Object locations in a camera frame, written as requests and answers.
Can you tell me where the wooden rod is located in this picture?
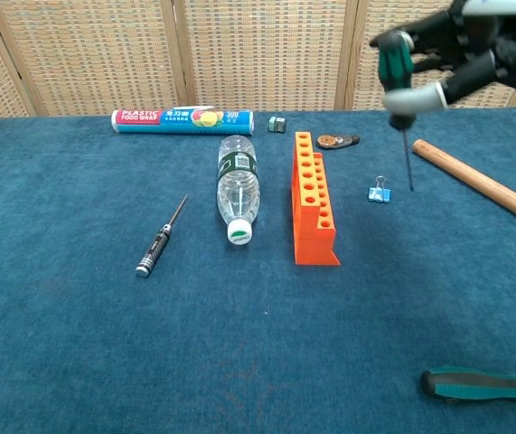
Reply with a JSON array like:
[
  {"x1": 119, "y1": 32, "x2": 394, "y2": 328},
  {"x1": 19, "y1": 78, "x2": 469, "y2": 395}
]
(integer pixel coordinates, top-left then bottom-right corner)
[{"x1": 411, "y1": 138, "x2": 516, "y2": 225}]

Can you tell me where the orange screwdriver holder block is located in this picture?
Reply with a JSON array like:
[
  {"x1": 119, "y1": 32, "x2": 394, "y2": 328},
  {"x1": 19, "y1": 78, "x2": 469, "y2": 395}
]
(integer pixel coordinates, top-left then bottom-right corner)
[{"x1": 291, "y1": 131, "x2": 342, "y2": 267}]

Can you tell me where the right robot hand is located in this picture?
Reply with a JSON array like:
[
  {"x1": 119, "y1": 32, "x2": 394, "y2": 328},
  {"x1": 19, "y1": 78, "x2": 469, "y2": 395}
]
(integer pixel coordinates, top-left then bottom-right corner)
[{"x1": 369, "y1": 0, "x2": 516, "y2": 114}]

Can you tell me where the black precision screwdriver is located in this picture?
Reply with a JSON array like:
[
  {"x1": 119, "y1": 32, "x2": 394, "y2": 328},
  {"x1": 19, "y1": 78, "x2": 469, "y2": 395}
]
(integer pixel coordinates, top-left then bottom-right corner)
[{"x1": 135, "y1": 193, "x2": 190, "y2": 278}]

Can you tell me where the large green-handled screwdriver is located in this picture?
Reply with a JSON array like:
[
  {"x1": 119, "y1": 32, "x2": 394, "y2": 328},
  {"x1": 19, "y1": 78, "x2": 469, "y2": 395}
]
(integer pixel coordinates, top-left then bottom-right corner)
[{"x1": 419, "y1": 366, "x2": 516, "y2": 403}]

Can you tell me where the blue binder clip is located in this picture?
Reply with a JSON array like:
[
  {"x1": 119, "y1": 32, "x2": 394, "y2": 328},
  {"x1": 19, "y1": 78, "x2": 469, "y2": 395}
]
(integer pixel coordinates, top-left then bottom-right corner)
[{"x1": 367, "y1": 175, "x2": 392, "y2": 204}]

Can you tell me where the blue carpet table cover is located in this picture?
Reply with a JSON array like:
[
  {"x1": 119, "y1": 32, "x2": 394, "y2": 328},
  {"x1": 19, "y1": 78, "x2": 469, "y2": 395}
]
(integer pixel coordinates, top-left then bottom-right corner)
[{"x1": 0, "y1": 106, "x2": 516, "y2": 434}]

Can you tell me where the woven folding screen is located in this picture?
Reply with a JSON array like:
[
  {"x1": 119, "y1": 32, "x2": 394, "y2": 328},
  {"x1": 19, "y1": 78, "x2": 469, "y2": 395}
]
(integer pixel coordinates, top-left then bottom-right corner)
[{"x1": 0, "y1": 0, "x2": 516, "y2": 123}]

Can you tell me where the plastic food wrap box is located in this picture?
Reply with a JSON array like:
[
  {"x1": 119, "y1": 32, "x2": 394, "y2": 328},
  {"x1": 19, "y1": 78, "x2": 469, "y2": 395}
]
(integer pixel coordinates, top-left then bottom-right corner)
[{"x1": 110, "y1": 107, "x2": 255, "y2": 136}]

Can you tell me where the orange black correction tape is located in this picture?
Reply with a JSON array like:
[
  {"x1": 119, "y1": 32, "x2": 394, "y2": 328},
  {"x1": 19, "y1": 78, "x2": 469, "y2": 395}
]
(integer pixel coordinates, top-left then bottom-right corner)
[{"x1": 315, "y1": 134, "x2": 361, "y2": 151}]

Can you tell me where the clear plastic water bottle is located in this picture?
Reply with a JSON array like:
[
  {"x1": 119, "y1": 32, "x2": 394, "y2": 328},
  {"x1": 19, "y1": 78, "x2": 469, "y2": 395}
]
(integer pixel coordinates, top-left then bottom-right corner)
[{"x1": 215, "y1": 134, "x2": 260, "y2": 247}]

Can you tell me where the small green-handled screwdriver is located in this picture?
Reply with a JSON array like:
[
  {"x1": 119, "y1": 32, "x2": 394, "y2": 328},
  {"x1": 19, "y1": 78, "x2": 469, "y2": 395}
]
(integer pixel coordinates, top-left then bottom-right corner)
[{"x1": 376, "y1": 30, "x2": 417, "y2": 193}]

